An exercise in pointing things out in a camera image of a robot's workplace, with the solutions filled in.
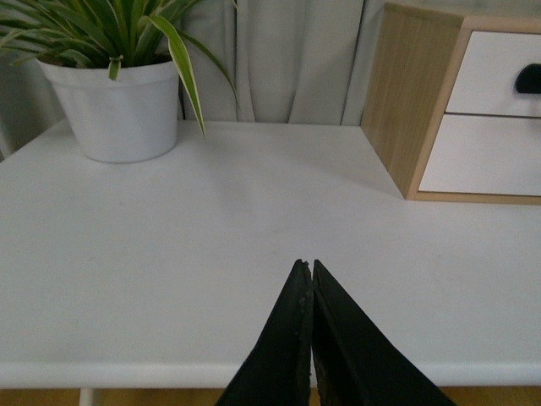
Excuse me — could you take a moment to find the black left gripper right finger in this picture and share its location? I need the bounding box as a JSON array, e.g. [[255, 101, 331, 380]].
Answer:
[[312, 260, 454, 405]]

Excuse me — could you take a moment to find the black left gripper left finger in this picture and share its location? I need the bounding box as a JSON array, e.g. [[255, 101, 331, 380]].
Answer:
[[217, 260, 314, 405]]

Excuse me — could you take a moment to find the white drawer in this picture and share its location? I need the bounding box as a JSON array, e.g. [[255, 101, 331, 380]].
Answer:
[[446, 31, 540, 118], [419, 114, 540, 196]]

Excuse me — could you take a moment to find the white plant pot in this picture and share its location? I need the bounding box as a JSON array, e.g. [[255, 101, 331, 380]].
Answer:
[[38, 62, 179, 163]]

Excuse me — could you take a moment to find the grey curtain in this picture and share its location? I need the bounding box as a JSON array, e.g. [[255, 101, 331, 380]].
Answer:
[[0, 0, 541, 157]]

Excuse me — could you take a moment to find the green striped spider plant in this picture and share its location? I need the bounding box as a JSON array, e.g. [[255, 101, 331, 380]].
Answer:
[[1, 1, 230, 130]]

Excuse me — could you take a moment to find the wooden drawer cabinet frame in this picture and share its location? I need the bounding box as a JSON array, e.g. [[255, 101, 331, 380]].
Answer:
[[361, 1, 540, 205]]

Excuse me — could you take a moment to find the black drawer handle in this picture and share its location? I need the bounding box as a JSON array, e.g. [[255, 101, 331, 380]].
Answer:
[[514, 63, 541, 95]]

